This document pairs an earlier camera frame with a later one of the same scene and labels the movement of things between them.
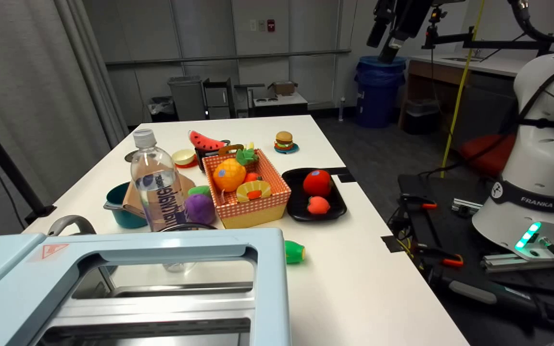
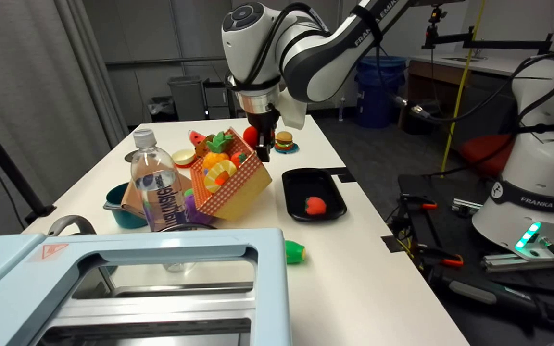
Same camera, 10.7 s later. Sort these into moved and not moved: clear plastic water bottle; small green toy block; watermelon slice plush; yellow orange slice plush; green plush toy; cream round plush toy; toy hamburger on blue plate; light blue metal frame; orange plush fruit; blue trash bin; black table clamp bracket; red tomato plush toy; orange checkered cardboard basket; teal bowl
Moved: orange checkered cardboard basket; yellow orange slice plush; green plush toy; orange plush fruit; red tomato plush toy
Not moved: clear plastic water bottle; black table clamp bracket; blue trash bin; toy hamburger on blue plate; small green toy block; teal bowl; watermelon slice plush; light blue metal frame; cream round plush toy
